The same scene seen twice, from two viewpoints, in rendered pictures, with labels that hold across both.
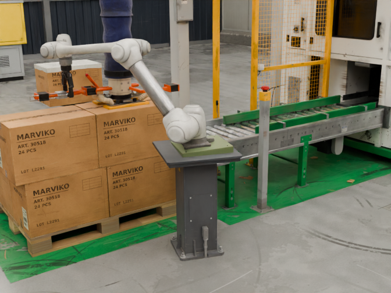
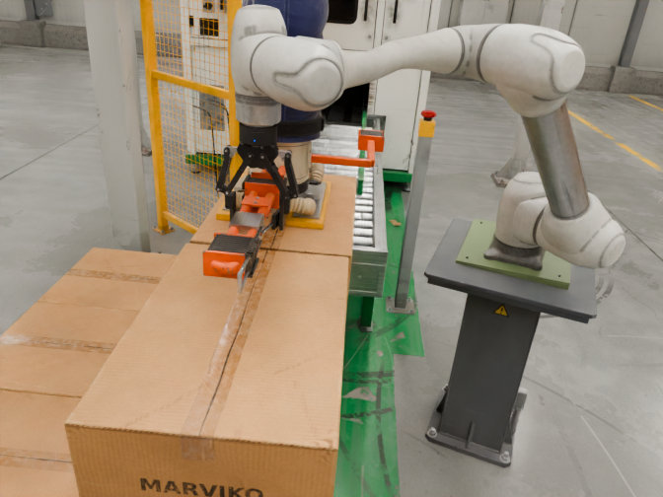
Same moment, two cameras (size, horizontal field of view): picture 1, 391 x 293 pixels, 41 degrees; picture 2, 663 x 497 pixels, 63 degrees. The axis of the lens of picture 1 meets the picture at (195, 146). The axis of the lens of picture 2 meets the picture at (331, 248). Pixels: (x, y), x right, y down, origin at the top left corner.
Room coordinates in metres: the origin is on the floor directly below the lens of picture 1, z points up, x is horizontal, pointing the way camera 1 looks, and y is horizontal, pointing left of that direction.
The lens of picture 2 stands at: (2.92, 1.66, 1.54)
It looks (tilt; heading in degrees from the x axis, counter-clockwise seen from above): 27 degrees down; 306
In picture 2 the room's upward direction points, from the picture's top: 4 degrees clockwise
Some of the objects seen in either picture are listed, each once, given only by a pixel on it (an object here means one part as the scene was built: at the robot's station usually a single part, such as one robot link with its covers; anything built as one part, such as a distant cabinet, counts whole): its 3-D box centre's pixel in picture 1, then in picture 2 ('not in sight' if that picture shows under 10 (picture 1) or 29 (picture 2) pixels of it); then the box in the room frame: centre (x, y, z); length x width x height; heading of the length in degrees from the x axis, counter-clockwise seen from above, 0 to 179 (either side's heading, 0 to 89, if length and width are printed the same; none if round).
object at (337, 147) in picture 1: (327, 136); not in sight; (5.16, -1.35, 0.30); 0.53 x 0.39 x 0.22; 34
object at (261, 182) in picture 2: (89, 90); (264, 189); (3.78, 0.77, 1.07); 0.10 x 0.08 x 0.06; 34
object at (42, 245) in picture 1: (84, 204); not in sight; (4.01, 0.93, 0.07); 1.20 x 1.00 x 0.14; 124
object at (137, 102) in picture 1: (126, 102); (311, 197); (3.84, 0.51, 0.97); 0.34 x 0.10 x 0.05; 124
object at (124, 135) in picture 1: (123, 129); (284, 262); (3.90, 0.56, 0.75); 0.60 x 0.40 x 0.40; 124
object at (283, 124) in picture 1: (323, 117); (368, 145); (4.78, -1.21, 0.60); 1.60 x 0.10 x 0.09; 124
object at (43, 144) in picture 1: (46, 142); (243, 397); (3.56, 1.06, 0.74); 0.60 x 0.40 x 0.40; 125
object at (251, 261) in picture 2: (52, 96); (262, 245); (3.57, 0.99, 1.08); 0.31 x 0.03 x 0.05; 124
